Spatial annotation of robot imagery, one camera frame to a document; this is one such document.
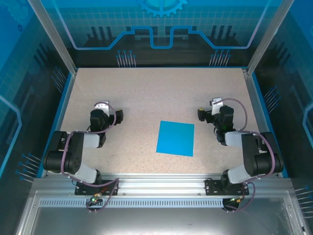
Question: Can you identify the aluminium mounting rail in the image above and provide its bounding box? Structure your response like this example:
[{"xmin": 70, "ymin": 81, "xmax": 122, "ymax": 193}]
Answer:
[{"xmin": 31, "ymin": 172, "xmax": 294, "ymax": 196}]

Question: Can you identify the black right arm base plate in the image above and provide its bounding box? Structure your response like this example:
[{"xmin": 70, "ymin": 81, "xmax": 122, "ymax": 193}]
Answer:
[{"xmin": 204, "ymin": 178, "xmax": 250, "ymax": 196}]

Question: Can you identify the aluminium frame post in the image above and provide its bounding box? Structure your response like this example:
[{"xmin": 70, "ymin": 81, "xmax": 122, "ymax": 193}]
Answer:
[
  {"xmin": 27, "ymin": 0, "xmax": 78, "ymax": 74},
  {"xmin": 246, "ymin": 0, "xmax": 295, "ymax": 75}
]

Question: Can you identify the slotted grey cable duct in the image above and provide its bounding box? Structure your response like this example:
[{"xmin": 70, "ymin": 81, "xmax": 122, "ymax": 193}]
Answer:
[{"xmin": 38, "ymin": 198, "xmax": 288, "ymax": 209}]

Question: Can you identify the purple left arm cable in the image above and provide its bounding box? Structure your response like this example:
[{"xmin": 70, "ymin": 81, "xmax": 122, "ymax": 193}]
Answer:
[{"xmin": 60, "ymin": 101, "xmax": 120, "ymax": 212}]

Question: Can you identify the blue printed gear panel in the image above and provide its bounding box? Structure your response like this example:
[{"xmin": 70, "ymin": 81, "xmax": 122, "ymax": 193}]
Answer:
[{"xmin": 52, "ymin": 0, "xmax": 273, "ymax": 69}]

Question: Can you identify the grey metal bench plate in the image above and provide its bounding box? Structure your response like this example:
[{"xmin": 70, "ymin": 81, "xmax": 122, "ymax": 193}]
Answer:
[{"xmin": 13, "ymin": 190, "xmax": 309, "ymax": 235}]

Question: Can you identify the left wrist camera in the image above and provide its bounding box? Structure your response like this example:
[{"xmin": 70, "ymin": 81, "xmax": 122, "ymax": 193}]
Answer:
[{"xmin": 94, "ymin": 100, "xmax": 111, "ymax": 114}]

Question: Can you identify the cable connector with green light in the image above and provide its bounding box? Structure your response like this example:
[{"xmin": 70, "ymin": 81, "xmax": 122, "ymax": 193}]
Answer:
[
  {"xmin": 227, "ymin": 195, "xmax": 246, "ymax": 204},
  {"xmin": 88, "ymin": 192, "xmax": 103, "ymax": 204}
]

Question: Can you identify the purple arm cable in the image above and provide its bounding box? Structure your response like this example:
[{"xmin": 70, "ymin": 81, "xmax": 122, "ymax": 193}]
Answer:
[
  {"xmin": 212, "ymin": 97, "xmax": 276, "ymax": 212},
  {"xmin": 60, "ymin": 101, "xmax": 120, "ymax": 212}
]

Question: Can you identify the blue printed side panel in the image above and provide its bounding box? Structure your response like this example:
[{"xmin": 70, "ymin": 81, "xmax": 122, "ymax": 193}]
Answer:
[
  {"xmin": 251, "ymin": 0, "xmax": 313, "ymax": 221},
  {"xmin": 0, "ymin": 0, "xmax": 74, "ymax": 235}
]

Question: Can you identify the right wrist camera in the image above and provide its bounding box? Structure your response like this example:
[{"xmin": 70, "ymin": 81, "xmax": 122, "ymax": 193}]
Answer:
[{"xmin": 210, "ymin": 97, "xmax": 224, "ymax": 115}]

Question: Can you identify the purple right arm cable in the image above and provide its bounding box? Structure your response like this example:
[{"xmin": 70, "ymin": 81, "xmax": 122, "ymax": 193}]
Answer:
[{"xmin": 212, "ymin": 97, "xmax": 276, "ymax": 212}]

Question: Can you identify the aluminium side rail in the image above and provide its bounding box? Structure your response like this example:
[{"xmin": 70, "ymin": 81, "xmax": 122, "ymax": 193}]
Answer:
[{"xmin": 241, "ymin": 68, "xmax": 281, "ymax": 178}]

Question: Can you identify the blue paper sheet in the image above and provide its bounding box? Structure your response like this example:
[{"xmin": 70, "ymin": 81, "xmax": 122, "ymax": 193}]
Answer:
[{"xmin": 156, "ymin": 120, "xmax": 195, "ymax": 157}]

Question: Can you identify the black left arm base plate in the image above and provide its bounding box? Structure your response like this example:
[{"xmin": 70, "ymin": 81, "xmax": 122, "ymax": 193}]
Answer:
[{"xmin": 74, "ymin": 179, "xmax": 120, "ymax": 196}]

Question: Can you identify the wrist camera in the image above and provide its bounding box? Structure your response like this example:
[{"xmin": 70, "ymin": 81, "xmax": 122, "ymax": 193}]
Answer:
[
  {"xmin": 94, "ymin": 100, "xmax": 111, "ymax": 114},
  {"xmin": 210, "ymin": 97, "xmax": 224, "ymax": 115}
]

